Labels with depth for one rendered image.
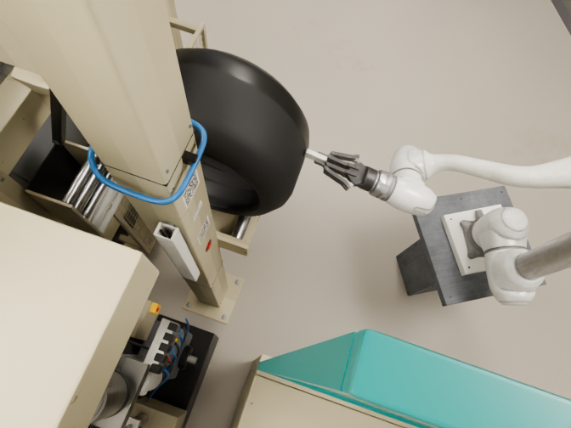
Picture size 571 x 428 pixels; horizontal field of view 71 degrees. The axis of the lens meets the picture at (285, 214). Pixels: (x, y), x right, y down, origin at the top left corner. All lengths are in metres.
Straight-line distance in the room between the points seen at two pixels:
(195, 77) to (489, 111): 2.61
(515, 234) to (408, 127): 1.46
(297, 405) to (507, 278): 0.98
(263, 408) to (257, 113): 0.75
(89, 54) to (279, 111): 0.72
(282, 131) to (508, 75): 2.77
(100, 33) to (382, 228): 2.30
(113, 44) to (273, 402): 0.85
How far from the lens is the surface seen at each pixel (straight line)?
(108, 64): 0.51
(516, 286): 1.73
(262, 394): 1.07
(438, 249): 1.96
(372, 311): 2.47
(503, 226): 1.77
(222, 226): 1.62
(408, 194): 1.30
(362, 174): 1.29
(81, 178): 1.36
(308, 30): 3.38
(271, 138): 1.11
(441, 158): 1.43
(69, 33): 0.50
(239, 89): 1.11
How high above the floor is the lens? 2.34
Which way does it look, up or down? 68 degrees down
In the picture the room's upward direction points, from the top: 15 degrees clockwise
